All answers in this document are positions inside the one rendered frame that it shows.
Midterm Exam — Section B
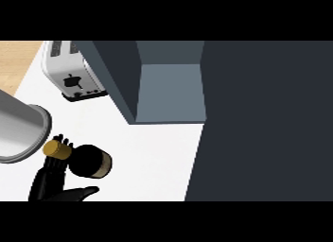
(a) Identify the grey open cabinet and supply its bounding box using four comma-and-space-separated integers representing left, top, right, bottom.
73, 41, 209, 126

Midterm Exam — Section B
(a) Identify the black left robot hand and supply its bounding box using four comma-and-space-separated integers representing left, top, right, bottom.
27, 133, 101, 202

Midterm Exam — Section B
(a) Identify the dark grey cabinet door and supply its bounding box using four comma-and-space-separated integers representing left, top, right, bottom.
184, 41, 333, 202

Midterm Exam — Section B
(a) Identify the grey cylindrical appliance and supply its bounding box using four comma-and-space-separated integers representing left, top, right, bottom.
0, 82, 54, 164

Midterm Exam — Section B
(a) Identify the dark wine bottle gold cap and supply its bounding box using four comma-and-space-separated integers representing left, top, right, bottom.
40, 139, 114, 180

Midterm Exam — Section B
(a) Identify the silver toaster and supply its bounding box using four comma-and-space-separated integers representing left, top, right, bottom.
40, 41, 110, 103

